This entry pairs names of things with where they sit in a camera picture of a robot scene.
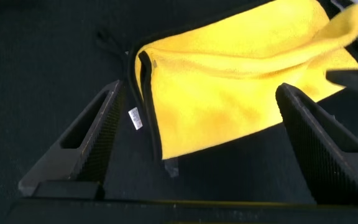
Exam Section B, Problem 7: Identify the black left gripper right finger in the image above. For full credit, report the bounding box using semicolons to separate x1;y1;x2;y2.
275;82;358;206

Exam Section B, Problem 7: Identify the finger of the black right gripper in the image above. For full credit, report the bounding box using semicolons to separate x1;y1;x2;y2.
325;68;358;99

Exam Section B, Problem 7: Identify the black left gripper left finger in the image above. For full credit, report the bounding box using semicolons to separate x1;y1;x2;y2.
17;80;126;200

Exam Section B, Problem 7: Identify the yellow towel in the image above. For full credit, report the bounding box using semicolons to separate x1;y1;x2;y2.
128;0;358;161

